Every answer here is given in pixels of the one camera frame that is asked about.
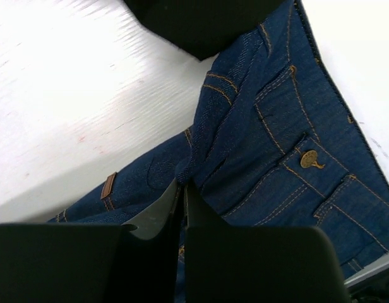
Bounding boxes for black garment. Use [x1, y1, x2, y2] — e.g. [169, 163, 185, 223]
[123, 1, 285, 61]

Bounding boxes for dark blue denim trousers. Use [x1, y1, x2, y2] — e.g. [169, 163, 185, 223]
[52, 1, 389, 302]

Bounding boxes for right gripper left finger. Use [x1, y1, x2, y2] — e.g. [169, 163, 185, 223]
[0, 181, 183, 302]

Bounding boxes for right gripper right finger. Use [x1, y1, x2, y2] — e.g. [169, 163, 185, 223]
[184, 183, 350, 302]

